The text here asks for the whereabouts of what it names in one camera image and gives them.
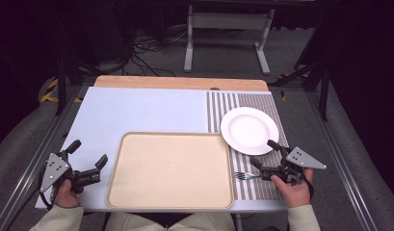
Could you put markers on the striped woven placemat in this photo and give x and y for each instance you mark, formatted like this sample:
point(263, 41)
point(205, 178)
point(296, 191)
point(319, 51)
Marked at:
point(268, 104)

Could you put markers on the yellow black hazard tape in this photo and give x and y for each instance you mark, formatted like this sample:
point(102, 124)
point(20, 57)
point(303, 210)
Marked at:
point(52, 84)

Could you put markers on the person's right hand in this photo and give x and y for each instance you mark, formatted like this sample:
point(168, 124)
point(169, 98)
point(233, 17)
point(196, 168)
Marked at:
point(295, 192)

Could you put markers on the aluminium frame rail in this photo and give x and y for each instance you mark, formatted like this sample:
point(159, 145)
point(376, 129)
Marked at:
point(345, 166)
point(31, 166)

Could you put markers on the person's leg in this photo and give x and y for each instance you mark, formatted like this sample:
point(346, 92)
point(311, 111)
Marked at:
point(204, 223)
point(130, 223)

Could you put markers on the person's left leg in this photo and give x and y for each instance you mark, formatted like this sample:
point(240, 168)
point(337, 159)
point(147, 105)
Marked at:
point(130, 223)

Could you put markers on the silver metal fork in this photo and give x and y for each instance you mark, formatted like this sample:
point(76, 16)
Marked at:
point(242, 175)

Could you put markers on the person's left hand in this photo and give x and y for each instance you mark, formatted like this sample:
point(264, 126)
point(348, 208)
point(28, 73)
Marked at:
point(66, 197)

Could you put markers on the black tripod stand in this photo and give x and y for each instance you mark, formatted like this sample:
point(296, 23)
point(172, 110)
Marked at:
point(60, 89)
point(324, 96)

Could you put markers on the person's right leg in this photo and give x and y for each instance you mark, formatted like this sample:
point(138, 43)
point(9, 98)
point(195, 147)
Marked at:
point(204, 223)

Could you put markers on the white metal stand frame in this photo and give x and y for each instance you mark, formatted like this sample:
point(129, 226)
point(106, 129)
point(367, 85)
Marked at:
point(228, 20)

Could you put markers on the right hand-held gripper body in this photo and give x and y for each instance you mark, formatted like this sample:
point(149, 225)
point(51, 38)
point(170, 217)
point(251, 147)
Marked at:
point(303, 159)

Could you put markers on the white round plate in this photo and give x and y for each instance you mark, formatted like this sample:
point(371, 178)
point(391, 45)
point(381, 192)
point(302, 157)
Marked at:
point(247, 130)

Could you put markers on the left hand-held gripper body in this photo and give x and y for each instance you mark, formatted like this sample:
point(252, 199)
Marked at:
point(55, 168)

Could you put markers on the pale blue table mat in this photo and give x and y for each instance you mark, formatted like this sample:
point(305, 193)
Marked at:
point(136, 109)

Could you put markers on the beige rectangular tray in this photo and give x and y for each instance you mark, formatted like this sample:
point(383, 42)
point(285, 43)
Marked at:
point(170, 170)

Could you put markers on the wooden table board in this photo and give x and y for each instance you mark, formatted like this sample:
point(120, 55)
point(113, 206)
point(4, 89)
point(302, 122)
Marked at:
point(181, 82)

